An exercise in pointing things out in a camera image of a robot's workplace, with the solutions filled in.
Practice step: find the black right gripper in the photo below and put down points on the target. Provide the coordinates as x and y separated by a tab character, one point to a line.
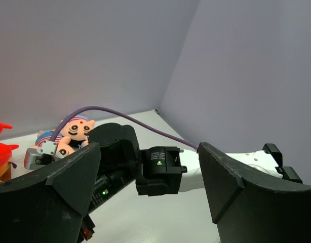
108	183

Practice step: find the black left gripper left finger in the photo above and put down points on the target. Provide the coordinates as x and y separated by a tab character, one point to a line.
48	204

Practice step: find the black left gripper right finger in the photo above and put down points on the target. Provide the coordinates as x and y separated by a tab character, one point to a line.
249	205

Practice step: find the orange shark plush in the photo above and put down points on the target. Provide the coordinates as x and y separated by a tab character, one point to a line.
5	171

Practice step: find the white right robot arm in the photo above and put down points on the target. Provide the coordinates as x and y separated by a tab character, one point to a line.
161	170

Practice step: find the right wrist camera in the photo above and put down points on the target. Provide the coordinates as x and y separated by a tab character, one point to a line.
36	158

